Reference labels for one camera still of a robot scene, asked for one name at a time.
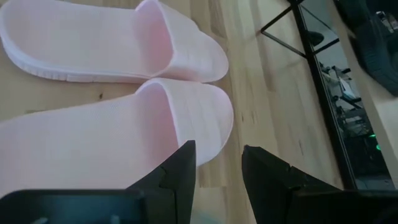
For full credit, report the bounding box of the black computer tower green light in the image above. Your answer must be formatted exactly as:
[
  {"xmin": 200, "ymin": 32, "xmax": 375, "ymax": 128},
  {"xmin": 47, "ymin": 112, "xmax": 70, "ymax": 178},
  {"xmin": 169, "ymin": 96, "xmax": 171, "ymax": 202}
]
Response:
[{"xmin": 348, "ymin": 124, "xmax": 394, "ymax": 189}]

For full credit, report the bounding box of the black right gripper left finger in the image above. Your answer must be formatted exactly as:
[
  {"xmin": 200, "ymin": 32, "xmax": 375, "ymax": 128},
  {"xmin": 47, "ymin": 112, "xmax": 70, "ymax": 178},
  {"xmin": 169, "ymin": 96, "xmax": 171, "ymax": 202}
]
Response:
[{"xmin": 0, "ymin": 139, "xmax": 197, "ymax": 224}]

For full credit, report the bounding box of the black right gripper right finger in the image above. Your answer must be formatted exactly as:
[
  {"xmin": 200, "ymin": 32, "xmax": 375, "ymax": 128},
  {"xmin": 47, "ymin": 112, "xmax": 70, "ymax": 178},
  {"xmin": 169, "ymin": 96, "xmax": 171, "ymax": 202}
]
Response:
[{"xmin": 241, "ymin": 144, "xmax": 398, "ymax": 224}]

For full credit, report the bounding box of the black metal wood-top shoe shelf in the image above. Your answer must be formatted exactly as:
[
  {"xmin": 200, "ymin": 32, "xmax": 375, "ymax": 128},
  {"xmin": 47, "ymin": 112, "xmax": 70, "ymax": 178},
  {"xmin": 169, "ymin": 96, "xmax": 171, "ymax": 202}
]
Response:
[{"xmin": 260, "ymin": 0, "xmax": 398, "ymax": 190}]

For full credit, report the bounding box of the pink rubber slide sandal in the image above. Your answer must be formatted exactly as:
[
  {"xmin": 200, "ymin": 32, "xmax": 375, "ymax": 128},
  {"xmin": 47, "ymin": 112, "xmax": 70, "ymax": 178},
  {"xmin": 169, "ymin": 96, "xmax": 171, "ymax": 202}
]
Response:
[
  {"xmin": 0, "ymin": 77, "xmax": 234, "ymax": 200},
  {"xmin": 0, "ymin": 0, "xmax": 229, "ymax": 84}
]

